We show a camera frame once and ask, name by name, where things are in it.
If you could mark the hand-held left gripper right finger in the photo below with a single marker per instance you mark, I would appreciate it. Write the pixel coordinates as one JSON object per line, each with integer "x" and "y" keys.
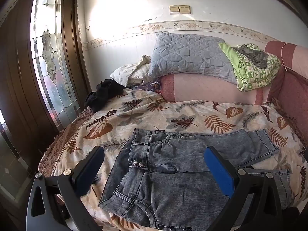
{"x": 221, "y": 173}

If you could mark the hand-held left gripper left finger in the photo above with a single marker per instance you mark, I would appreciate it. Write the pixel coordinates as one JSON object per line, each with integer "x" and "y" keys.
{"x": 88, "y": 172}

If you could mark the grey-blue denim pants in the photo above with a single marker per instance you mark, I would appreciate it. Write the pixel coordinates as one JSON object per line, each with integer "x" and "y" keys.
{"x": 168, "y": 154}

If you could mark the pink fringed bed cover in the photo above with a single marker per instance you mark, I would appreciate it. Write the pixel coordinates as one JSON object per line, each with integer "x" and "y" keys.
{"x": 72, "y": 130}

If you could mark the leaf-print cream blanket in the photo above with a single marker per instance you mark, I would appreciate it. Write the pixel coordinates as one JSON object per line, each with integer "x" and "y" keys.
{"x": 192, "y": 115}

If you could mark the black crumpled garment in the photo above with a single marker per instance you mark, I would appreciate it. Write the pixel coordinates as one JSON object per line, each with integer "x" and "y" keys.
{"x": 105, "y": 93}

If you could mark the pink bolster cushion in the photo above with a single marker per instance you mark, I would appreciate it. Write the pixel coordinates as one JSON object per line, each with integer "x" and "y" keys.
{"x": 204, "y": 89}

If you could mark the green patterned folded quilt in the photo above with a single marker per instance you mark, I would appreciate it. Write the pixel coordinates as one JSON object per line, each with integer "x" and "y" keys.
{"x": 252, "y": 78}

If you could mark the white floral pillow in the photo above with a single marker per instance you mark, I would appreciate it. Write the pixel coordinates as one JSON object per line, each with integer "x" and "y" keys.
{"x": 130, "y": 73}

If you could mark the purple packet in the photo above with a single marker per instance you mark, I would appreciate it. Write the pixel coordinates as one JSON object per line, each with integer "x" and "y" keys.
{"x": 154, "y": 86}

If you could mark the pink padded headboard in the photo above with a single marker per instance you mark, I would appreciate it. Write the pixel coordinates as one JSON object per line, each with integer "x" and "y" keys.
{"x": 291, "y": 89}

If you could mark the grey crumpled cloth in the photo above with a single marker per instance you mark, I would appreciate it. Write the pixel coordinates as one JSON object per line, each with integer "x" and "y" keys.
{"x": 255, "y": 56}

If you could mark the grey quilted pillow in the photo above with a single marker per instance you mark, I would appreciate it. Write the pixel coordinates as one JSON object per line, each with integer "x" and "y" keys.
{"x": 187, "y": 55}

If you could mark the wooden door with stained glass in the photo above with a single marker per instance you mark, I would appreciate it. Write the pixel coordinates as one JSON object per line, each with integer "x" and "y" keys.
{"x": 14, "y": 65}

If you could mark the beige wall switch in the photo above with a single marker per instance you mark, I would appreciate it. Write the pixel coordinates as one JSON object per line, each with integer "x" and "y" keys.
{"x": 185, "y": 9}
{"x": 174, "y": 9}

